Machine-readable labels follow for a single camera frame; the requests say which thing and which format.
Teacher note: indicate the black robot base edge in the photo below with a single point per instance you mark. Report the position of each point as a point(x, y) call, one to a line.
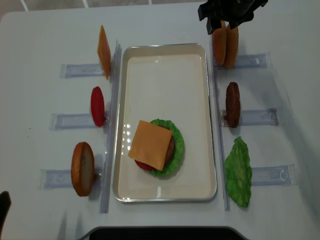
point(164, 233)

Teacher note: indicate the white metal tray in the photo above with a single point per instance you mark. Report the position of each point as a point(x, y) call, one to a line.
point(165, 82)

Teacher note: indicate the clear lettuce pusher track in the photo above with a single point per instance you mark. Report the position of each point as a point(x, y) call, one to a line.
point(283, 175)

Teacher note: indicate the standing red tomato slice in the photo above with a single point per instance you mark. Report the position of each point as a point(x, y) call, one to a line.
point(97, 106)

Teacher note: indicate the sesame top bun half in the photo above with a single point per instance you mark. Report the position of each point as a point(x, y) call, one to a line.
point(219, 39)

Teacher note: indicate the clear left divider rail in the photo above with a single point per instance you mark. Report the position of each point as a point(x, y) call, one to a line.
point(112, 127)

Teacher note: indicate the clear bun pusher track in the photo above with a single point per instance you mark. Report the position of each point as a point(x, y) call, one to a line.
point(260, 60)
point(55, 179)

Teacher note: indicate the standing bottom bun half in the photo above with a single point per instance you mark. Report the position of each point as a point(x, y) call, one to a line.
point(82, 169)

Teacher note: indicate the clear cheese pusher track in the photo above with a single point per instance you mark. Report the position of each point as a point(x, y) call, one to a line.
point(80, 70)

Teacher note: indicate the clear tomato pusher track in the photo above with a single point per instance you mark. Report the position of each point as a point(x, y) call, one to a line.
point(71, 121)

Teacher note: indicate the standing brown meat patty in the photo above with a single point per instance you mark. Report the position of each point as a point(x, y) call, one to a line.
point(233, 105)

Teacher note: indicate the lettuce leaf on burger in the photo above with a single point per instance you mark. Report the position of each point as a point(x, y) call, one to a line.
point(177, 156)

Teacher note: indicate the standing green lettuce leaf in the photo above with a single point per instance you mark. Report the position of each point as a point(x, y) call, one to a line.
point(238, 173)

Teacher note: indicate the standing orange cheese slice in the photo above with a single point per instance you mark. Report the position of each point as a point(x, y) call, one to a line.
point(104, 53)

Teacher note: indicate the clear patty pusher track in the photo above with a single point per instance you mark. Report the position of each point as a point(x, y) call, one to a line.
point(261, 117)

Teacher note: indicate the tomato slice on burger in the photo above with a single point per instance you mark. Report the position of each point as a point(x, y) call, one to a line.
point(144, 166)

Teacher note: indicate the clear left bun pusher track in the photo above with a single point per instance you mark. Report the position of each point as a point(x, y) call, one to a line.
point(55, 179)

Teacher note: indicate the spare top bun half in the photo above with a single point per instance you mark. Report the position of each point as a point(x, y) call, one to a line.
point(232, 43)

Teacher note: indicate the dark left gripper tip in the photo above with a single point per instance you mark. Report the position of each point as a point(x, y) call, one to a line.
point(5, 204)

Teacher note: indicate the meat patty on burger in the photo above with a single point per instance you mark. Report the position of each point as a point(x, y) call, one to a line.
point(170, 150)

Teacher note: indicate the cheese slice on burger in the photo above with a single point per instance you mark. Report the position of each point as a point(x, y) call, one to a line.
point(150, 144)

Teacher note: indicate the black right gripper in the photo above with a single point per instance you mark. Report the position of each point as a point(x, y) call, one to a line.
point(235, 12)

